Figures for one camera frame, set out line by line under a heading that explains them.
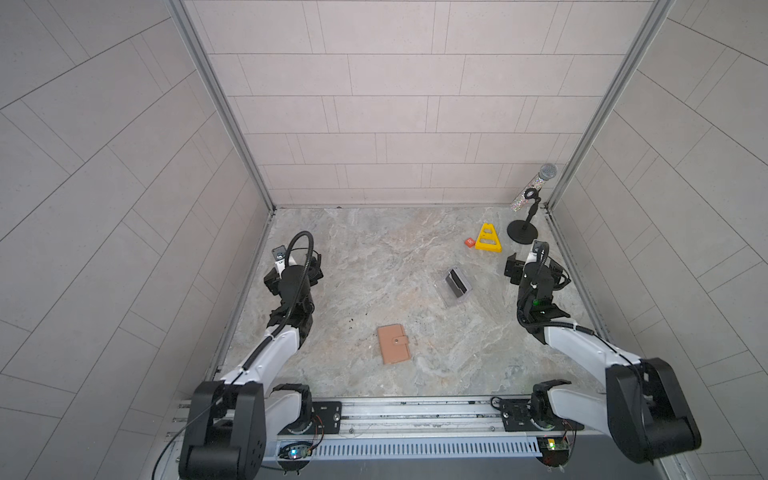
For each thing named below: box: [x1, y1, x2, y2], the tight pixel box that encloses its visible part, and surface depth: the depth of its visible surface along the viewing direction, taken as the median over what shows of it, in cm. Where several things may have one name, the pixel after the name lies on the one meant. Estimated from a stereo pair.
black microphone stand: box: [507, 188, 541, 245], surface depth 110 cm
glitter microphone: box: [510, 163, 558, 213], surface depth 91 cm
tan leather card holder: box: [378, 324, 410, 365], surface depth 83 cm
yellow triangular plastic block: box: [475, 223, 502, 253], surface depth 108 cm
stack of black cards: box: [446, 268, 468, 298], surface depth 91 cm
